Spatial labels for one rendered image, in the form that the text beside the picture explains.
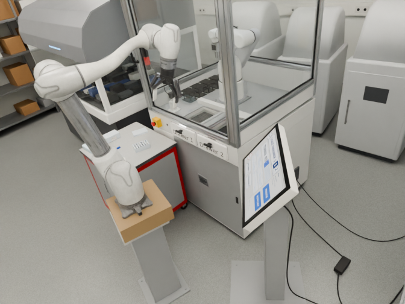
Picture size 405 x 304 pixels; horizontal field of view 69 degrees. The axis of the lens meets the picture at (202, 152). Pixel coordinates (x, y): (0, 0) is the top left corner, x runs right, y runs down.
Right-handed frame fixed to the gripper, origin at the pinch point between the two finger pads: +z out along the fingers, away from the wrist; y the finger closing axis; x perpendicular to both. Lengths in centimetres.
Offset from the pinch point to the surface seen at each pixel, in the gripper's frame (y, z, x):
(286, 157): 74, -3, -11
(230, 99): 31.0, -5.7, 21.1
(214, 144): 24, 33, 30
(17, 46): -366, 88, 155
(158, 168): -18, 75, 30
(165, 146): -19, 59, 39
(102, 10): -102, -23, 60
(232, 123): 35.1, 9.7, 23.6
